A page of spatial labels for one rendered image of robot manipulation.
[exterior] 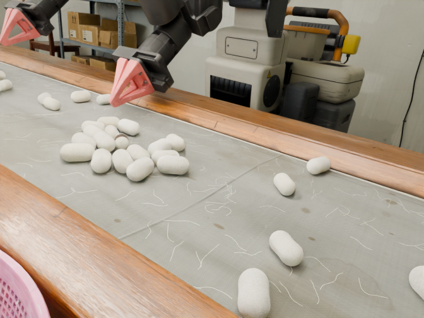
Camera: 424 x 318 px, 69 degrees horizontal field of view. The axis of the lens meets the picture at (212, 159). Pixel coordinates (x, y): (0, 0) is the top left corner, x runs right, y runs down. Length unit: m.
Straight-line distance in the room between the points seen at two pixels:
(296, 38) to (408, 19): 1.13
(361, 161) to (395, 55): 1.87
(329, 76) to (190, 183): 0.90
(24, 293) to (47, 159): 0.23
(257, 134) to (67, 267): 0.36
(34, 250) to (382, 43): 2.23
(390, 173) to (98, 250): 0.36
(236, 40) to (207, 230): 0.83
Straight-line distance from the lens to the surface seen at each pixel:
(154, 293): 0.19
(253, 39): 1.01
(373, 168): 0.46
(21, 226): 0.25
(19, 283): 0.21
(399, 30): 2.30
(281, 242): 0.26
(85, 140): 0.41
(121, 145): 0.41
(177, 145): 0.41
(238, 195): 0.33
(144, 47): 0.58
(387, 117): 2.33
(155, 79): 0.57
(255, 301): 0.20
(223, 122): 0.52
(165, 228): 0.28
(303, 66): 1.21
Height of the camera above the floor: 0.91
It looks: 24 degrees down
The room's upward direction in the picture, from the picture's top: 7 degrees clockwise
